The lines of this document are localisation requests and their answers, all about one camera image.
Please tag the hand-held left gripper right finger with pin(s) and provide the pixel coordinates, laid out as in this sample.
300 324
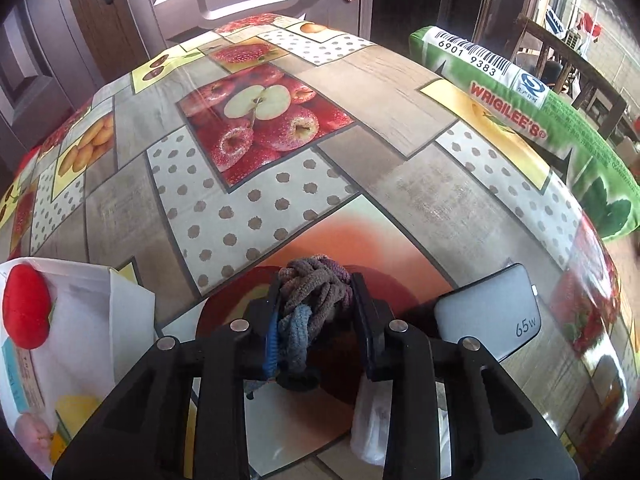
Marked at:
362 320

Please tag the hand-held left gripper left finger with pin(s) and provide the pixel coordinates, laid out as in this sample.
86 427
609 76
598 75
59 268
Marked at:
271 350

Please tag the white bag with fruit print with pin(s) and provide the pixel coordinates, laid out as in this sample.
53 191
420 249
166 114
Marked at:
100 320

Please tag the red apple plush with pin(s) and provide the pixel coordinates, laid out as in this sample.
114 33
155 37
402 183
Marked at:
25 305

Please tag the pink soft sponge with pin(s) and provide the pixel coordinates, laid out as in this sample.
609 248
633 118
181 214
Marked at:
32 432

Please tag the white plastic packet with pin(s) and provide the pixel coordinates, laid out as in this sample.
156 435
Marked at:
370 425

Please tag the black power charger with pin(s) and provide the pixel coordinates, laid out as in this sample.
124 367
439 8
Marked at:
480 320

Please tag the fruit print tablecloth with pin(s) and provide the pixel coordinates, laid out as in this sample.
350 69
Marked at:
400 195

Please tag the green printed pillow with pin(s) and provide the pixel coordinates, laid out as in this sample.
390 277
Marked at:
590 160

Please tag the wooden chair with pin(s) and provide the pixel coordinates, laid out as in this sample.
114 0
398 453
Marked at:
595 85

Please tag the brown wooden door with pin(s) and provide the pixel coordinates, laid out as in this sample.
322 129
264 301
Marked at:
115 25

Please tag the grey panelled door leaf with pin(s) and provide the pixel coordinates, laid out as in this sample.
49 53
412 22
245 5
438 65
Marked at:
35 70

